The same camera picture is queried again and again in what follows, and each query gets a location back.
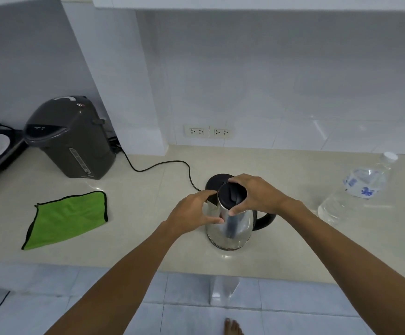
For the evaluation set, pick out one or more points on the person's right hand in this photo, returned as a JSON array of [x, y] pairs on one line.
[[261, 197]]

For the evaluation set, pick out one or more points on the person's left hand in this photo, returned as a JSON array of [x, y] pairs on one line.
[[185, 216]]

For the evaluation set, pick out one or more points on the person's left thumb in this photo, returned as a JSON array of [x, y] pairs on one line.
[[212, 221]]

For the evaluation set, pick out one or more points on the person's right thumb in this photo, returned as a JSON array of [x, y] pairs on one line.
[[239, 207]]

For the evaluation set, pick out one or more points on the stainless steel electric kettle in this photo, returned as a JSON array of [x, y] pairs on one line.
[[239, 232]]

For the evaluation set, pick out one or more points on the person's left forearm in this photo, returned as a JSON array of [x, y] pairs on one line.
[[118, 286]]

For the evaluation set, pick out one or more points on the person's right forearm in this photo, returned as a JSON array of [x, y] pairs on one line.
[[348, 268]]

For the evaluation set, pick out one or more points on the black kettle base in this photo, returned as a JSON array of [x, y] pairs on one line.
[[214, 181]]

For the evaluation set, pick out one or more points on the person's foot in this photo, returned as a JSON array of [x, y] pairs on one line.
[[233, 327]]

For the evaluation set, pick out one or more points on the clear plastic water bottle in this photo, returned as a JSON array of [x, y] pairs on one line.
[[359, 188]]

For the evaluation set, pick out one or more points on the green microfibre cloth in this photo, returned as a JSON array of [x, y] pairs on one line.
[[66, 219]]

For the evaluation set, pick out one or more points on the grey electric thermo pot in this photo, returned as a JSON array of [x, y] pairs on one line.
[[70, 143]]

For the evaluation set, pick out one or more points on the black cooktop appliance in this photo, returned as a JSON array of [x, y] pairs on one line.
[[0, 160]]

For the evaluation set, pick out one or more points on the white wall socket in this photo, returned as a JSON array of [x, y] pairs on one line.
[[196, 131], [221, 131]]

